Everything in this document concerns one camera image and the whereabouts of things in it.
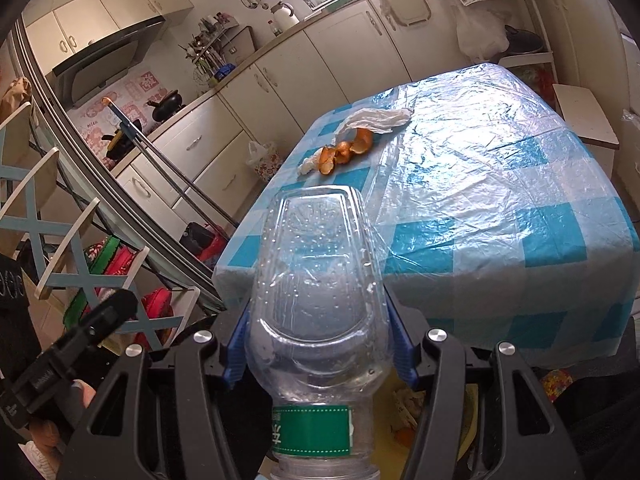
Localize floral shopping bag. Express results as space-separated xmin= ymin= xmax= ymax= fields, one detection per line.
xmin=246 ymin=140 xmax=283 ymax=181

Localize brown paper bag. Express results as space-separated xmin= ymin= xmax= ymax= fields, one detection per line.
xmin=0 ymin=76 xmax=33 ymax=121

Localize grey sliding door frame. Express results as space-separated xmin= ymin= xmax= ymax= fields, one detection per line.
xmin=10 ymin=15 xmax=226 ymax=311

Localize black cooking pot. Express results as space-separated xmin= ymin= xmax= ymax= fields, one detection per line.
xmin=502 ymin=25 xmax=546 ymax=56

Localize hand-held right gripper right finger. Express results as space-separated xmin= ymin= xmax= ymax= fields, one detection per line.
xmin=385 ymin=290 xmax=586 ymax=480

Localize white wall cabinets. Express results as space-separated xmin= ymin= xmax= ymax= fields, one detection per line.
xmin=25 ymin=0 xmax=196 ymax=58

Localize wooden blue folding shelf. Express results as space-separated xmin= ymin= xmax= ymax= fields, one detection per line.
xmin=0 ymin=102 xmax=201 ymax=351

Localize white hanging door bin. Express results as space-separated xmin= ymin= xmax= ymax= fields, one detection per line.
xmin=375 ymin=0 xmax=432 ymax=28

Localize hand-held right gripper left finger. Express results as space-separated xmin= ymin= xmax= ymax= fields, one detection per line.
xmin=55 ymin=302 xmax=273 ymax=480

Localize white base cabinets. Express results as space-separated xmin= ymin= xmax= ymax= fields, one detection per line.
xmin=115 ymin=0 xmax=591 ymax=221

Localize clear plastic bottle green label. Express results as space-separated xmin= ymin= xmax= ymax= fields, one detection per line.
xmin=244 ymin=185 xmax=396 ymax=480

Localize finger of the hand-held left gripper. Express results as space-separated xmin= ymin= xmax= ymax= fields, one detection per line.
xmin=47 ymin=288 xmax=139 ymax=362

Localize white plastic bag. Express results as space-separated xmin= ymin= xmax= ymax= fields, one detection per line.
xmin=455 ymin=2 xmax=511 ymax=61

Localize orange peel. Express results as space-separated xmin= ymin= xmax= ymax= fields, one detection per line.
xmin=317 ymin=127 xmax=375 ymax=176

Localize white electric kettle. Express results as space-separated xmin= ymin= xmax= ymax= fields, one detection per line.
xmin=270 ymin=1 xmax=301 ymax=31

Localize yellow plastic bin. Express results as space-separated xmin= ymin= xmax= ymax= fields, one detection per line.
xmin=372 ymin=380 xmax=481 ymax=466

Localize blue checked plastic tablecloth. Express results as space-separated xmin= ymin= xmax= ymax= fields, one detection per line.
xmin=212 ymin=62 xmax=640 ymax=368

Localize red patterned bag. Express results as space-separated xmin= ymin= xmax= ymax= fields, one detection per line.
xmin=515 ymin=67 xmax=556 ymax=96

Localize black red bag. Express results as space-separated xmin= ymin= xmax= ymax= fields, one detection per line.
xmin=179 ymin=221 xmax=228 ymax=261

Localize black range hood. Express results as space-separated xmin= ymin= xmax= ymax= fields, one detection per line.
xmin=52 ymin=16 xmax=168 ymax=108

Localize wall utensil rack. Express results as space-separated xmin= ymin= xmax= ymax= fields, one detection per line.
xmin=182 ymin=12 xmax=241 ymax=81

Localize person's left hand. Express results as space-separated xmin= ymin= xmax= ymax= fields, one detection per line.
xmin=27 ymin=379 xmax=97 ymax=461

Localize blue handled mop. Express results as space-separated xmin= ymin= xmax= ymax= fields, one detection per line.
xmin=102 ymin=97 xmax=241 ymax=228

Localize white shoe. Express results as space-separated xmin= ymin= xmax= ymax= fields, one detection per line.
xmin=19 ymin=441 xmax=57 ymax=478

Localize black pan yellow rim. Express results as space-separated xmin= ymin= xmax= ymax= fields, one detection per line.
xmin=102 ymin=127 xmax=138 ymax=158

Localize white stool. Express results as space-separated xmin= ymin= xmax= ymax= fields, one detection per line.
xmin=552 ymin=84 xmax=621 ymax=176

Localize pink wall stickers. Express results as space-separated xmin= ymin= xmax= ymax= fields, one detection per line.
xmin=70 ymin=72 xmax=166 ymax=146

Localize red green fabric pile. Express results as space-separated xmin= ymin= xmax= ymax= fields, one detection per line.
xmin=62 ymin=235 xmax=176 ymax=346

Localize crumpled white tissue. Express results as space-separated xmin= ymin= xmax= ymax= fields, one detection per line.
xmin=334 ymin=106 xmax=413 ymax=138

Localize dark cutting board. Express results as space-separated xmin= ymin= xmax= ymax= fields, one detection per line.
xmin=220 ymin=27 xmax=256 ymax=66

